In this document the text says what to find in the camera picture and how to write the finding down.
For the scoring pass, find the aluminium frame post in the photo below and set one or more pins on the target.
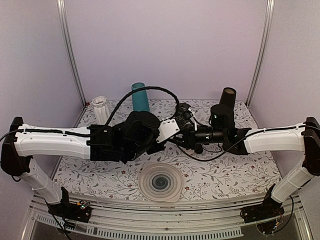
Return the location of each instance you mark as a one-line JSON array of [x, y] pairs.
[[61, 7], [267, 24]]

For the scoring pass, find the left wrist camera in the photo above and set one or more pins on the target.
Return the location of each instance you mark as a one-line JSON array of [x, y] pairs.
[[167, 129]]

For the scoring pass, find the black tall cylinder vase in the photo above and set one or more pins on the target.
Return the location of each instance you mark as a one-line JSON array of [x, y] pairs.
[[228, 97]]

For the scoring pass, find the teal tall vase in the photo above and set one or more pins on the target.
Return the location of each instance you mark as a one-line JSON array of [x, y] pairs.
[[140, 101]]

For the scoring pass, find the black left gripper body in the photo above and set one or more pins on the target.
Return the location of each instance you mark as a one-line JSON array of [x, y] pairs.
[[134, 155]]

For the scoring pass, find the right aluminium frame post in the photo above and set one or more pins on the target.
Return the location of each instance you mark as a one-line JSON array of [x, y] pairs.
[[267, 24]]

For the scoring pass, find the white ribbed vase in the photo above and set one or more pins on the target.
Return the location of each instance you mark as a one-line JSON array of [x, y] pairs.
[[101, 110]]

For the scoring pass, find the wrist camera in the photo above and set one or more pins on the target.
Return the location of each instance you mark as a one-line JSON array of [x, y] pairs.
[[183, 117], [167, 129]]

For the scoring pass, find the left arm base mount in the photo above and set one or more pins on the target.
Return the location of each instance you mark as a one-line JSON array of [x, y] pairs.
[[80, 211]]

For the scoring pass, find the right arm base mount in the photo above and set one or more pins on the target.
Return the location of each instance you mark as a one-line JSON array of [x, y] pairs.
[[269, 208]]

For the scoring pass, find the left aluminium frame post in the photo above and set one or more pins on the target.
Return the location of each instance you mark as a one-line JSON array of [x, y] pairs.
[[61, 7]]

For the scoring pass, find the swirl patterned ceramic plate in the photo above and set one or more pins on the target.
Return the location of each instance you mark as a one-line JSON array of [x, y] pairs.
[[161, 182]]

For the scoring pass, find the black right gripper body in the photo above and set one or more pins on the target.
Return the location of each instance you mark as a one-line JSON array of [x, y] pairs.
[[217, 136]]

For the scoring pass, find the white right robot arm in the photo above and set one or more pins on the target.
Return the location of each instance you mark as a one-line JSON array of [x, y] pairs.
[[302, 137]]

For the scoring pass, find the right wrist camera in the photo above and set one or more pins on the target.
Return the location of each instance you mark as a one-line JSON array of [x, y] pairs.
[[183, 117]]

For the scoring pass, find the black round earbud case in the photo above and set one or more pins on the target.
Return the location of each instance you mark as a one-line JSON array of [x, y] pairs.
[[198, 149]]

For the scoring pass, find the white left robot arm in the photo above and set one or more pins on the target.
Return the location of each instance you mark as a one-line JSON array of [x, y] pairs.
[[23, 142]]

